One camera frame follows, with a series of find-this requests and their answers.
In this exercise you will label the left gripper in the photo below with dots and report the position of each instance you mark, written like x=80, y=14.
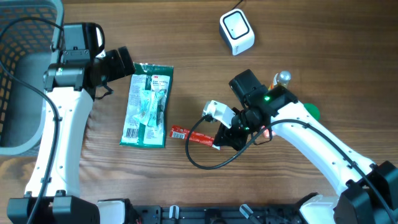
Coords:
x=119, y=70

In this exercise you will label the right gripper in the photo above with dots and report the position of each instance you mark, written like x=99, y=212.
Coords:
x=229, y=137

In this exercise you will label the green package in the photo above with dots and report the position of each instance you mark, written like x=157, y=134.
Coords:
x=146, y=77

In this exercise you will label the small yellow bottle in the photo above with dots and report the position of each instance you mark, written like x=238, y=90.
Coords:
x=281, y=79

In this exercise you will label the red white tube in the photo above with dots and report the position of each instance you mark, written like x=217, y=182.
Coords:
x=182, y=133

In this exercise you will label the green lid jar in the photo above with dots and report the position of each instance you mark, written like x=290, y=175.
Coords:
x=313, y=110

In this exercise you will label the light teal sachet pack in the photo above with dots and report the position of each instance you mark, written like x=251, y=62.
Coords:
x=150, y=107

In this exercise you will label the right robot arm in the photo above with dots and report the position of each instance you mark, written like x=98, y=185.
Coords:
x=365, y=192

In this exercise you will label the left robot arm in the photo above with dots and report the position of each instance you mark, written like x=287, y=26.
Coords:
x=53, y=193

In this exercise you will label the white barcode scanner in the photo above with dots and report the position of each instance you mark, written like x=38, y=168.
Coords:
x=236, y=31

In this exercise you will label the dark grey mesh basket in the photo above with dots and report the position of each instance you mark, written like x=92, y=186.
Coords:
x=29, y=44

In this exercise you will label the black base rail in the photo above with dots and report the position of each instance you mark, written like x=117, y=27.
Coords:
x=207, y=215

